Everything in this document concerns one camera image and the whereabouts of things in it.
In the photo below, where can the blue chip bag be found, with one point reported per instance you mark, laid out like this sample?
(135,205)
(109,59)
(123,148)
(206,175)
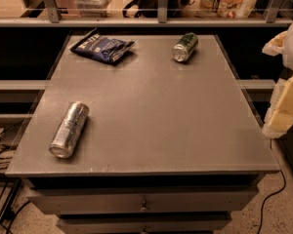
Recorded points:
(100,48)

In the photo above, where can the grey drawer cabinet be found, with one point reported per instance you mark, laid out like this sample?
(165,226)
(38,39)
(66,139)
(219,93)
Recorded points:
(167,148)

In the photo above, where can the redbull can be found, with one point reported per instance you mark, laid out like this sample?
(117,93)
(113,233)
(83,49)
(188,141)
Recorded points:
(69,130)

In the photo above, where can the metal shelf rail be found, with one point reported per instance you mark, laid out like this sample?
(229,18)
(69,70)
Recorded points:
(64,13)

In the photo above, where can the black bag on shelf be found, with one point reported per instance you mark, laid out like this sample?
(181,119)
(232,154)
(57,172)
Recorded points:
(150,8)

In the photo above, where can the green soda can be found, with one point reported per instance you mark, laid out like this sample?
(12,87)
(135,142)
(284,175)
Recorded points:
(183,49)

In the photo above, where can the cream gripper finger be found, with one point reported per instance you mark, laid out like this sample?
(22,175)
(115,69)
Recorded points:
(279,117)
(275,46)

